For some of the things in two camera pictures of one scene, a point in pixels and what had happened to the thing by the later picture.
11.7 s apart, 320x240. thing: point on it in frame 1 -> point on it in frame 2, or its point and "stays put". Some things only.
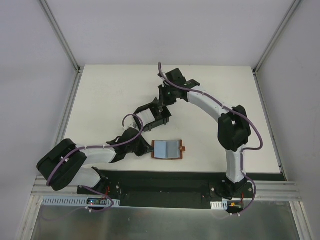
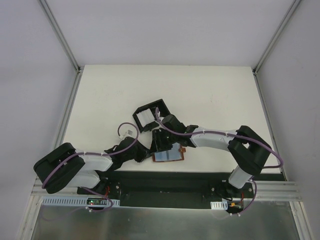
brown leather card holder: (168, 149) stays put
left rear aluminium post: (60, 37) stays put
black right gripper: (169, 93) -> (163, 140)
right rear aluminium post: (274, 39) stays put
